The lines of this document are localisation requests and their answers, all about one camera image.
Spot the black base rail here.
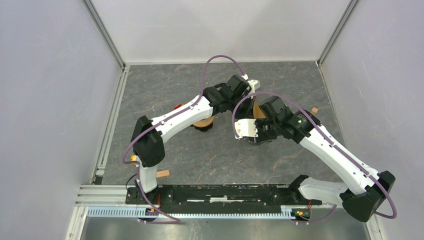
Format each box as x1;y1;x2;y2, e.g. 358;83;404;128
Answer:
125;184;322;214

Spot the colourful toy block pile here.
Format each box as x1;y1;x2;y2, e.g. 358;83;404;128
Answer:
174;104;183;110

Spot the brown paper coffee filter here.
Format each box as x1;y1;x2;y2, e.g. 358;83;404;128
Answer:
252;103;266;119

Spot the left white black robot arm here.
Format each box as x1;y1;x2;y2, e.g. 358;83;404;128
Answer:
130;74;261;204

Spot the grey slotted cable duct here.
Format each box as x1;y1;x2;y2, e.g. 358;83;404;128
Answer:
86;206;310;220

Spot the dark brown dripper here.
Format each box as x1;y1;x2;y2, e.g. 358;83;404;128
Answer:
193;124;213;132

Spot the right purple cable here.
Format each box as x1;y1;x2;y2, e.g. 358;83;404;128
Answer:
231;91;398;226

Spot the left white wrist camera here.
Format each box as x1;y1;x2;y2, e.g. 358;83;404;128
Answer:
241;74;261;95

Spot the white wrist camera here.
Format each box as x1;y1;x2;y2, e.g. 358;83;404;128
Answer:
241;74;261;95
234;118;259;139

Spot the flat wooden block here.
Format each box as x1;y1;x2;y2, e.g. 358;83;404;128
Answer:
156;169;170;178

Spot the small wooden cube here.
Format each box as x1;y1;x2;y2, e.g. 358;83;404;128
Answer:
310;107;319;116

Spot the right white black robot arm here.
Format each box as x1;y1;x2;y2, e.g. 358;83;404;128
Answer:
253;96;398;223

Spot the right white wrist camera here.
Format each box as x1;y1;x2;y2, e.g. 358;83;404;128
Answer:
234;118;259;139

